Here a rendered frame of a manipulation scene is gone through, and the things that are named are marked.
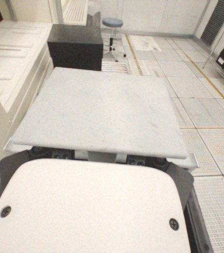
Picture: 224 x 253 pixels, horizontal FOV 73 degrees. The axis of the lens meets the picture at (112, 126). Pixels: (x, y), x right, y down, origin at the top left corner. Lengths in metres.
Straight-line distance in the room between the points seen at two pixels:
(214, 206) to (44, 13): 2.19
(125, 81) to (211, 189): 1.63
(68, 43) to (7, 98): 0.39
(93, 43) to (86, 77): 0.73
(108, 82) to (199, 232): 0.18
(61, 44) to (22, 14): 0.91
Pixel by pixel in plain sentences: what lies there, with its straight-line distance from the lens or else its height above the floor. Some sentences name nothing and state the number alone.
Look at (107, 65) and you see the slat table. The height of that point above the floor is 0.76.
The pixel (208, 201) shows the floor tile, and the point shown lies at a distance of 1.67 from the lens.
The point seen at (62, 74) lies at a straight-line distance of 0.17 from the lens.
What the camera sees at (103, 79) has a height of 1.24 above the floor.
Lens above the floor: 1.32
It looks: 49 degrees down
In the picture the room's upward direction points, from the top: 8 degrees clockwise
